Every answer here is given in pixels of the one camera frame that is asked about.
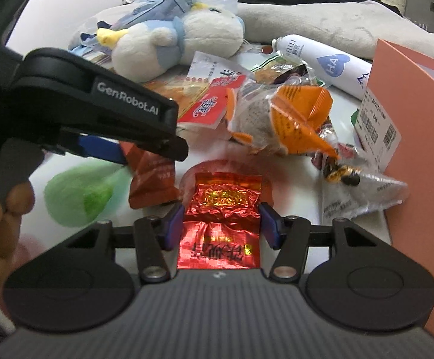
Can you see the red foil snack packet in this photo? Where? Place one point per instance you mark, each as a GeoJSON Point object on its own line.
{"type": "Point", "coordinates": [220, 209]}

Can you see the clear dark sweets packet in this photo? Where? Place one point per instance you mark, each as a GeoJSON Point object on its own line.
{"type": "Point", "coordinates": [370, 190]}

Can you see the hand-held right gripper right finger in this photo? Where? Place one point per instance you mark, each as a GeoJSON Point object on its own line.
{"type": "Point", "coordinates": [270, 226]}

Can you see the red white label snack packet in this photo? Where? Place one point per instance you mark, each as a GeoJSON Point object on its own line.
{"type": "Point", "coordinates": [228, 81]}
{"type": "Point", "coordinates": [203, 110]}

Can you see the pink cardboard box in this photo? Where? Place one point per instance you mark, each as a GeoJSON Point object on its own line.
{"type": "Point", "coordinates": [418, 119]}

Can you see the clear orange strips snack packet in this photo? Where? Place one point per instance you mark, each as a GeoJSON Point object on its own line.
{"type": "Point", "coordinates": [187, 88]}

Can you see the dark orange snack packet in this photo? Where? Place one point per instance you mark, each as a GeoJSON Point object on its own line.
{"type": "Point", "coordinates": [151, 183]}

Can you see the clear brown snack packet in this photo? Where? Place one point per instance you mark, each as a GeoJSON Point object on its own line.
{"type": "Point", "coordinates": [276, 73]}

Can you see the orange clear cake snack packet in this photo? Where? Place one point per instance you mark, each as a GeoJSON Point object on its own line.
{"type": "Point", "coordinates": [295, 116]}

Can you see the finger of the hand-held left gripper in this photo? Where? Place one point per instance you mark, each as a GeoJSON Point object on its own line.
{"type": "Point", "coordinates": [101, 149]}
{"type": "Point", "coordinates": [164, 149]}

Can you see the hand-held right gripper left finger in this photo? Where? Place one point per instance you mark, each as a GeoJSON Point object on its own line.
{"type": "Point", "coordinates": [174, 228]}

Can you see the grey pillow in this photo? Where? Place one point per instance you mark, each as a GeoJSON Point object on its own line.
{"type": "Point", "coordinates": [351, 22]}

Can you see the white spray bottle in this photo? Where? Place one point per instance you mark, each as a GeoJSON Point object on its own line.
{"type": "Point", "coordinates": [325, 63]}

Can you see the white blue plush toy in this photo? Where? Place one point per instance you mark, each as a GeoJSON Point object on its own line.
{"type": "Point", "coordinates": [164, 45]}

